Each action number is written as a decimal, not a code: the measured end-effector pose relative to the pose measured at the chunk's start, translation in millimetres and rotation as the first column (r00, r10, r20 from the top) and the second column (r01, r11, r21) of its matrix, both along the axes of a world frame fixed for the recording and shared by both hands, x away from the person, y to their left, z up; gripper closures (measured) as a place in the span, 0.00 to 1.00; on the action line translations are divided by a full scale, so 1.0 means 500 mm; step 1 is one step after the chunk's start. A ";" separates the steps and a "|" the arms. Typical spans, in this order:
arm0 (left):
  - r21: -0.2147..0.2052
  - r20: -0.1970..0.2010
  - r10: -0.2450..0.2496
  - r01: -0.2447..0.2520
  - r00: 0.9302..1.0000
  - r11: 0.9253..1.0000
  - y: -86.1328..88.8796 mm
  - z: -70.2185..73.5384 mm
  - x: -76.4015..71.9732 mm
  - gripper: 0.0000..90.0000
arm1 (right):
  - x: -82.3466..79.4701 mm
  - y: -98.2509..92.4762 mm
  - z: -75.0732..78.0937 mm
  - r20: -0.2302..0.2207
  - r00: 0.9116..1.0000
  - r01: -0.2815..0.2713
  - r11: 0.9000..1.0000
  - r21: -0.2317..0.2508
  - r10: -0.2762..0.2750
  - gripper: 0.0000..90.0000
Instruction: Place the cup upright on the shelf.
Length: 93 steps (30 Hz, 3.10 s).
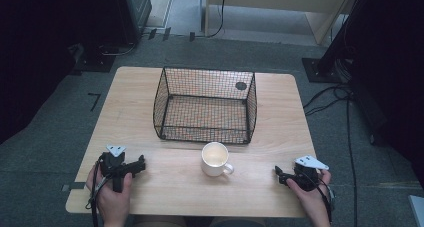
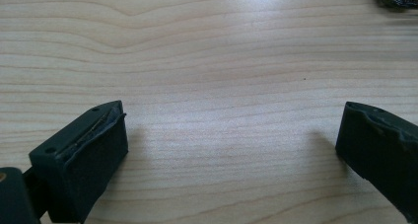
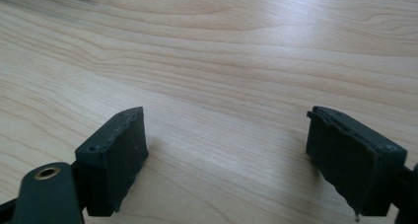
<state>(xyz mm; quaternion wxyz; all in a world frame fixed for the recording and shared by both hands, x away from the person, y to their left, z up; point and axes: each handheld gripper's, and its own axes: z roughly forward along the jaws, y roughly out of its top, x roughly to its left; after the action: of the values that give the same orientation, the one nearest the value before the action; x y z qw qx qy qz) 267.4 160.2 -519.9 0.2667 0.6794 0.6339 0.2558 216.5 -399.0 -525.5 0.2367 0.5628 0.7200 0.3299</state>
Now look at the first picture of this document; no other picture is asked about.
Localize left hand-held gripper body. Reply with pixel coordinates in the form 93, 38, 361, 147
99, 144, 140, 193

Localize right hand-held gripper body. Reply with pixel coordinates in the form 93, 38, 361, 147
290, 155, 330, 192

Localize white cup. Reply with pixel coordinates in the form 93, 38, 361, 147
200, 141, 235, 178

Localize black wire mesh basket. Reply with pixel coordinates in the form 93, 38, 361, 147
152, 66, 258, 145

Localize person's right hand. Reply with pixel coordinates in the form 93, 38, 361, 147
286, 169, 332, 218

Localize person's left hand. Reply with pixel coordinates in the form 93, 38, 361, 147
85, 165, 134, 223

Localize grey tape strip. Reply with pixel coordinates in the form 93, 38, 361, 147
61, 182, 86, 192

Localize dark stand base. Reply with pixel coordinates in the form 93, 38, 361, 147
68, 42, 117, 75

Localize white flat object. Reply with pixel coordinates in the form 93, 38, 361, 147
408, 194, 424, 227

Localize black equipment cabinet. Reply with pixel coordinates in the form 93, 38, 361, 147
113, 0, 153, 45

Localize right hand-held gripper cable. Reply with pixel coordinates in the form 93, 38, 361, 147
316, 173, 336, 225

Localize hand-held gripper cable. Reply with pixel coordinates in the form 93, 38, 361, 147
316, 173, 336, 225
85, 158, 111, 227

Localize long black floor cable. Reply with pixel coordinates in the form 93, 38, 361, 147
345, 96, 358, 227

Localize left hand-held gripper cable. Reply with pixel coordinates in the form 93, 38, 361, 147
85, 158, 111, 227

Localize looped black floor cables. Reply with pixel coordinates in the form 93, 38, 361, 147
302, 82, 353, 117

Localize black cable by cabinet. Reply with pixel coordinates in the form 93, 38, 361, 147
99, 36, 140, 57

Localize black stand with base plate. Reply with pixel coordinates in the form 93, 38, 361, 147
302, 0, 368, 85

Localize black hanging cable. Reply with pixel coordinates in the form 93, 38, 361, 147
205, 0, 228, 39

